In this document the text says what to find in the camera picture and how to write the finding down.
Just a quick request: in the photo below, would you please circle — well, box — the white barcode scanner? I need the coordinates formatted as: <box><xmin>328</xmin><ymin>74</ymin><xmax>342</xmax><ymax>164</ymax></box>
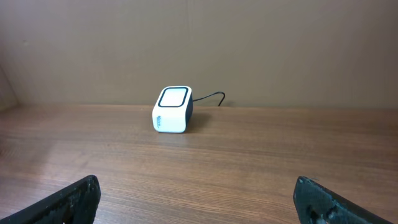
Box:
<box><xmin>152</xmin><ymin>86</ymin><xmax>193</xmax><ymax>133</ymax></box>

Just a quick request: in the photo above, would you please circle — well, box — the black scanner cable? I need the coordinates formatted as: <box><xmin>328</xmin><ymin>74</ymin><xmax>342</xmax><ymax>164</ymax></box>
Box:
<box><xmin>192</xmin><ymin>91</ymin><xmax>226</xmax><ymax>107</ymax></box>

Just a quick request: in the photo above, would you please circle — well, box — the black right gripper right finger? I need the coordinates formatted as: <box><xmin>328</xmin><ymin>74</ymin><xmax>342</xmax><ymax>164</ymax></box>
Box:
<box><xmin>293</xmin><ymin>176</ymin><xmax>392</xmax><ymax>224</ymax></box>

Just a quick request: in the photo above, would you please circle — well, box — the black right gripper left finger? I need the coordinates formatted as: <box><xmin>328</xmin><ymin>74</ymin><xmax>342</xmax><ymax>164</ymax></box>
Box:
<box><xmin>1</xmin><ymin>175</ymin><xmax>101</xmax><ymax>224</ymax></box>

